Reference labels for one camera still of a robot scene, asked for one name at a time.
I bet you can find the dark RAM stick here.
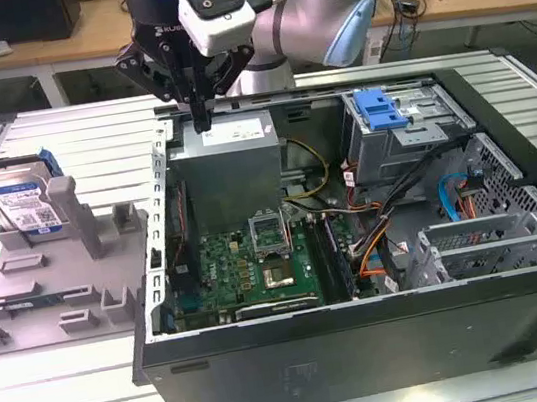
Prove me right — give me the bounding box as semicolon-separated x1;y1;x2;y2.
320;211;361;302

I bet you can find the RAM stick with blue label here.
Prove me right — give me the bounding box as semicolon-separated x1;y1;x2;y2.
5;292;65;313

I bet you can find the black open PC case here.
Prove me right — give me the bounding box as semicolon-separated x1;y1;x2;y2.
91;42;537;402

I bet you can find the CPU socket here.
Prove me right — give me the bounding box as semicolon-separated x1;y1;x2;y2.
259;257;298;293

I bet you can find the metal disk bay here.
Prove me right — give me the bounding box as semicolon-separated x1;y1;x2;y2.
396;206;537;292

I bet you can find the orange wire bundle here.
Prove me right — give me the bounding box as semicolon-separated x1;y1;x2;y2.
349;211;405;280

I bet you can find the hard disk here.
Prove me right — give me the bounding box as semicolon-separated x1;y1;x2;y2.
0;142;76;250

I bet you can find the black graphics card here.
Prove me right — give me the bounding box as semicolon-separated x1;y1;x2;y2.
233;294;322;324

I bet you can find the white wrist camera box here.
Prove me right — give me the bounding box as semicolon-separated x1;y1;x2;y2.
176;0;261;62

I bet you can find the wooden desk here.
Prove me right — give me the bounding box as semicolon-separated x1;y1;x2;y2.
0;0;537;93

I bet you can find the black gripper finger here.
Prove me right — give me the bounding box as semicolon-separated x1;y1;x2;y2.
112;34;207;144
193;43;266;133

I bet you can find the green motherboard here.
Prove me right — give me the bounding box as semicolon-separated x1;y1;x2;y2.
165;208;366;332

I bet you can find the black sleeved wire bundle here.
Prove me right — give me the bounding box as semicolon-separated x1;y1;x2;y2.
365;134;494;295

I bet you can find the yellow wire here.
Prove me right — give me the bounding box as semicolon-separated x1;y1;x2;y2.
274;132;335;205

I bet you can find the grey power supply unit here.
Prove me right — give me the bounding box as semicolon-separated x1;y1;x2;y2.
163;106;298;240

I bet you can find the metal socket cover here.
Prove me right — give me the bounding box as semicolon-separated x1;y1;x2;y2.
246;206;293;265

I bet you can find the blue drive cage latch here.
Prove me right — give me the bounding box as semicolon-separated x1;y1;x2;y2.
352;83;411;136

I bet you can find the grey parts rack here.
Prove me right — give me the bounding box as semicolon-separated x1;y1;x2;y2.
0;163;168;357

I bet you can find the blue wire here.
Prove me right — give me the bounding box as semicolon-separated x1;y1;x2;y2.
438;170;478;225

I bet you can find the metal drive cage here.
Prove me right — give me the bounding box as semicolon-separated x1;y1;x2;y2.
335;74;485;191

